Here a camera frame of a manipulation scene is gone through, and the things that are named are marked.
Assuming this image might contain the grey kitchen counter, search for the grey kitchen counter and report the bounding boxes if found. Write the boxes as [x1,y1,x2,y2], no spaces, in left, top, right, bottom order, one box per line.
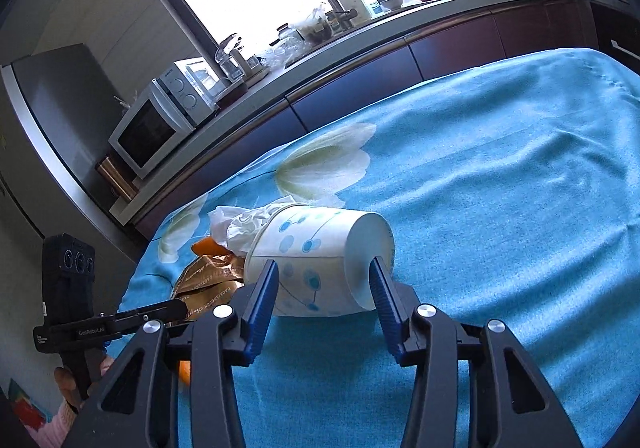
[109,0,632,225]

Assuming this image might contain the black built-in oven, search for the black built-in oven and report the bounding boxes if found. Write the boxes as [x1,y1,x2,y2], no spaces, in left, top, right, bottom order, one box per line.
[592,0,640,70]

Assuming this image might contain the bag of food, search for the bag of food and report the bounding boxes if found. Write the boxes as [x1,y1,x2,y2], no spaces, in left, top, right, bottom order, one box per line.
[295,8,334,42]

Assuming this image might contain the glass kettle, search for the glass kettle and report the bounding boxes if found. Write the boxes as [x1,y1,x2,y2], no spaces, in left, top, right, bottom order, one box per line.
[215,33,252,82]

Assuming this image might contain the blue floral tablecloth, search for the blue floral tablecloth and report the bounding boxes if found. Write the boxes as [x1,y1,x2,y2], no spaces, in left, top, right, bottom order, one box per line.
[117,47,640,448]

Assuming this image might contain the gold foil wrapper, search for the gold foil wrapper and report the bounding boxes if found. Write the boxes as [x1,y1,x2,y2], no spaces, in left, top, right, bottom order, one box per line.
[172,253,247,325]

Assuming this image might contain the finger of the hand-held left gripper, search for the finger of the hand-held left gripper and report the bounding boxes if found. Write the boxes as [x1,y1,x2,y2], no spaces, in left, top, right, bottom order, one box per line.
[116,299,189,332]

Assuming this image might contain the copper metal tumbler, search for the copper metal tumbler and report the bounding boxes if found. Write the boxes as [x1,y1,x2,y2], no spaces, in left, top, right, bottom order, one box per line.
[95,155,139,202]

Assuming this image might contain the clear plastic bags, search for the clear plastic bags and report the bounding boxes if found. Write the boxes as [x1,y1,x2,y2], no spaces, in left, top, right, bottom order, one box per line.
[262,35,307,67]

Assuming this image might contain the silver refrigerator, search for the silver refrigerator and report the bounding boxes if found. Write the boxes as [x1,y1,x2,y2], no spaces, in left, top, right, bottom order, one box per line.
[0,43,147,261]

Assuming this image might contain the brown lower kitchen cabinets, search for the brown lower kitchen cabinets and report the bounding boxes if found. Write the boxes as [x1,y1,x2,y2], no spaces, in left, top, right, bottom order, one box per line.
[132,0,640,240]

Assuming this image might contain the white dotted paper cup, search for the white dotted paper cup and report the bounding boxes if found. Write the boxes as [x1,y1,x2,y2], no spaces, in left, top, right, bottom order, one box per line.
[243,208,396,319]

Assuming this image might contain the white tissue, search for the white tissue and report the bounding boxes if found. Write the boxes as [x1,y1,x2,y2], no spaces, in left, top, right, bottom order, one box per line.
[207,202,301,255]

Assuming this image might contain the person's left hand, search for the person's left hand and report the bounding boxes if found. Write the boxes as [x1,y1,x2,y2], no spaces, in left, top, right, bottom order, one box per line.
[54,357,117,413]

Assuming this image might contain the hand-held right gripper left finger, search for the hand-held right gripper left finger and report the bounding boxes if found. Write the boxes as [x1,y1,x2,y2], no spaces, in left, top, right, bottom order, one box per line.
[65,259,279,448]

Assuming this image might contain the white microwave oven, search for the white microwave oven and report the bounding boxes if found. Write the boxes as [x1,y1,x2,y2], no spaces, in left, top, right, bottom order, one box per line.
[109,60,222,180]

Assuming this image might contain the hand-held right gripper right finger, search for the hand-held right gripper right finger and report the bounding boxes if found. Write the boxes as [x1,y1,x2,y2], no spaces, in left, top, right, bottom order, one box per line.
[370,257,583,448]

